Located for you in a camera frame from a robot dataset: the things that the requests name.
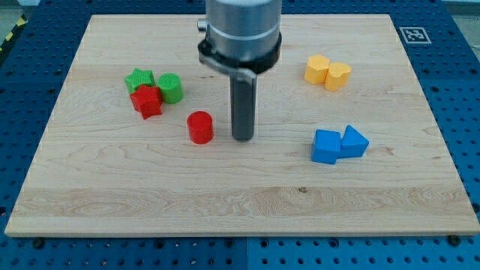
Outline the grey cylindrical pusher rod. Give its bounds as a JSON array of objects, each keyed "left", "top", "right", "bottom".
[{"left": 229, "top": 68, "right": 257, "bottom": 142}]

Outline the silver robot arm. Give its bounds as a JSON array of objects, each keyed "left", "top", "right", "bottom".
[{"left": 197, "top": 0, "right": 282, "bottom": 142}]

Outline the red star block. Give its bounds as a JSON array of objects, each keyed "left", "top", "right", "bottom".
[{"left": 130, "top": 85, "right": 163, "bottom": 119}]

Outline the green star block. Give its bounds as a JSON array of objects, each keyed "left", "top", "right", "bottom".
[{"left": 124, "top": 67, "right": 155, "bottom": 94}]

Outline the red cylinder block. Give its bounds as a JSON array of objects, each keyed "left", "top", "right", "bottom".
[{"left": 187, "top": 111, "right": 214, "bottom": 144}]

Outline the green cylinder block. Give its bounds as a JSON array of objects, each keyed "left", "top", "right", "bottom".
[{"left": 157, "top": 73, "right": 183, "bottom": 104}]

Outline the yellow hexagon block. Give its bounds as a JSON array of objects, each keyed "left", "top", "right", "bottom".
[{"left": 304, "top": 55, "right": 330, "bottom": 85}]

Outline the yellow heart block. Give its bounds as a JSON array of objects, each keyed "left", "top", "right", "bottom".
[{"left": 324, "top": 62, "right": 352, "bottom": 92}]

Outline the blue cube block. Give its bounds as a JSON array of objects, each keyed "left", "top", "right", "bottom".
[{"left": 310, "top": 130, "right": 341, "bottom": 164}]

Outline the wooden board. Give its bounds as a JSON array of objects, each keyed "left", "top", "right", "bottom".
[{"left": 5, "top": 14, "right": 479, "bottom": 238}]

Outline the blue triangle block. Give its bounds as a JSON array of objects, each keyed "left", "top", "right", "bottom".
[{"left": 339, "top": 125, "right": 370, "bottom": 158}]

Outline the white fiducial marker tag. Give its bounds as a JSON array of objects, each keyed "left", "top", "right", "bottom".
[{"left": 399, "top": 26, "right": 431, "bottom": 44}]

